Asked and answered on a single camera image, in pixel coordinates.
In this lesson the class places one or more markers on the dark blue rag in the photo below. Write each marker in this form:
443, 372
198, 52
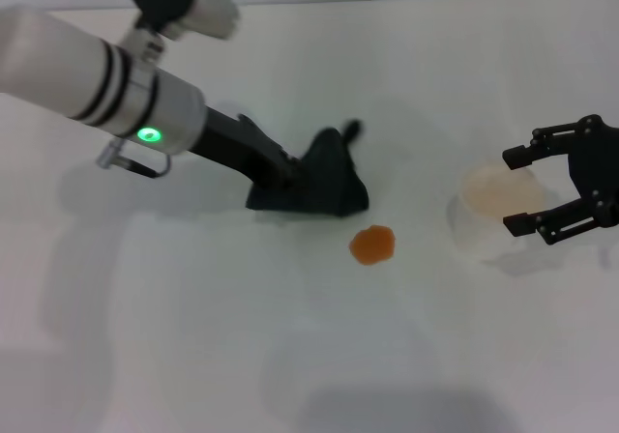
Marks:
333, 181

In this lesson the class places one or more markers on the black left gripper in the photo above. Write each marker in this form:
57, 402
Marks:
237, 148

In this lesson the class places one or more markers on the orange liquid stain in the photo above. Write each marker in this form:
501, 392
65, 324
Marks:
372, 244

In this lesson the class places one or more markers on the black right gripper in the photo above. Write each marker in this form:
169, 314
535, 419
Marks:
597, 177

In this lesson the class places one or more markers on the white paper cup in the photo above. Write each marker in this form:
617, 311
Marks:
493, 215

